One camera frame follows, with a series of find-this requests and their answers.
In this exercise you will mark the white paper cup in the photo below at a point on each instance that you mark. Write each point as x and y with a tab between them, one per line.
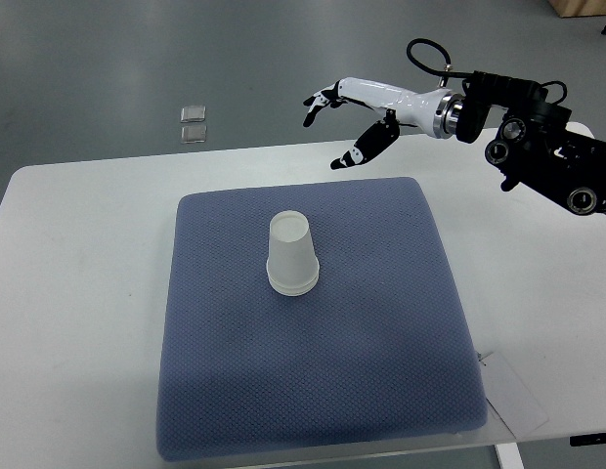
292	258
290	290

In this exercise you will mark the upper metal floor plate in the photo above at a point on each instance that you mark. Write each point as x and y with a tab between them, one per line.
195	113

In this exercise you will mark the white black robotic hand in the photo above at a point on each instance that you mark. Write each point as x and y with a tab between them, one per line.
436	113

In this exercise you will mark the wooden furniture corner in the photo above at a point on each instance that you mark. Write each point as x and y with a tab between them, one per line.
578	8

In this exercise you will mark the black table control panel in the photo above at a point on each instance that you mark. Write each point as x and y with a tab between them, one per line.
586	440

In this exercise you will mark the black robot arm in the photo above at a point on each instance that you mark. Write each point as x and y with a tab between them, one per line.
533	146

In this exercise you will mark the white paper cup on cushion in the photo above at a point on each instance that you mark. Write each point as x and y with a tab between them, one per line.
290	290

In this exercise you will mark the blue mesh cushion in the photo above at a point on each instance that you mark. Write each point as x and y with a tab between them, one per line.
378	349

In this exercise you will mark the white paper tag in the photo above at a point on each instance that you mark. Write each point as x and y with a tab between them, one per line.
510	398

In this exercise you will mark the white table leg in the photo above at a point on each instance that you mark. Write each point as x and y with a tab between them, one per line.
508	456

